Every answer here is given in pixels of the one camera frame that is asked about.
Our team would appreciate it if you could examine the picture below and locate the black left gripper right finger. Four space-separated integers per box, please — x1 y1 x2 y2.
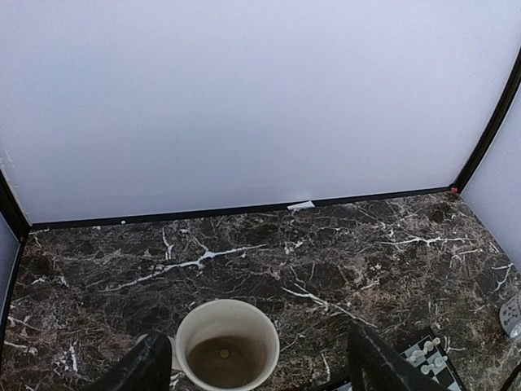
347 323 446 390

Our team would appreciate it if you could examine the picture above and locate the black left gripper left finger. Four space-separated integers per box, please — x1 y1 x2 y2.
95 332 172 391

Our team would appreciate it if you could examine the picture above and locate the white chess piece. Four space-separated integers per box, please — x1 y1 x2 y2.
407 349 425 365
422 340 439 356
420 356 448 375

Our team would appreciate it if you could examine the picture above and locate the black grey chess board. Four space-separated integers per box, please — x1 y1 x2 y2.
319 326 466 390

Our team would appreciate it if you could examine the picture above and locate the cream floral mug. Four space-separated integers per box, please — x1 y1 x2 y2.
169 299 280 390

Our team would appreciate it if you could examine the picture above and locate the black left frame post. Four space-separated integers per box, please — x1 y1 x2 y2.
0 170 33 323

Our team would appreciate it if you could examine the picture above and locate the black frame post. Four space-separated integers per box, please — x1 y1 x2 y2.
0 170 33 323
450 52 521 194

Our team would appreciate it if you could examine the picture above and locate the black right frame post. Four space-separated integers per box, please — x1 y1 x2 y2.
450 52 521 194

